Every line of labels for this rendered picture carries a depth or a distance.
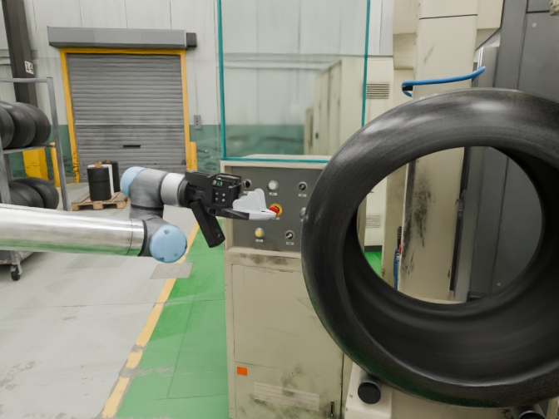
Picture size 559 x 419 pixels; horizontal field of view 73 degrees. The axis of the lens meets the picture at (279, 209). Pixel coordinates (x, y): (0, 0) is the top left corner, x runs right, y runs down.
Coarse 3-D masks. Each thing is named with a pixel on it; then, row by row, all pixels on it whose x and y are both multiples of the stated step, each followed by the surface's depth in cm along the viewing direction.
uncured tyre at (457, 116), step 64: (384, 128) 62; (448, 128) 57; (512, 128) 55; (320, 192) 68; (320, 256) 68; (320, 320) 74; (384, 320) 92; (448, 320) 91; (512, 320) 85; (448, 384) 65; (512, 384) 62
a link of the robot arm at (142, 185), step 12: (132, 168) 88; (144, 168) 87; (132, 180) 85; (144, 180) 85; (156, 180) 84; (132, 192) 86; (144, 192) 85; (156, 192) 84; (132, 204) 86; (144, 204) 85; (156, 204) 87
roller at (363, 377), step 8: (360, 368) 81; (360, 376) 77; (368, 376) 76; (360, 384) 74; (368, 384) 73; (376, 384) 74; (360, 392) 74; (368, 392) 73; (376, 392) 73; (368, 400) 74; (376, 400) 73
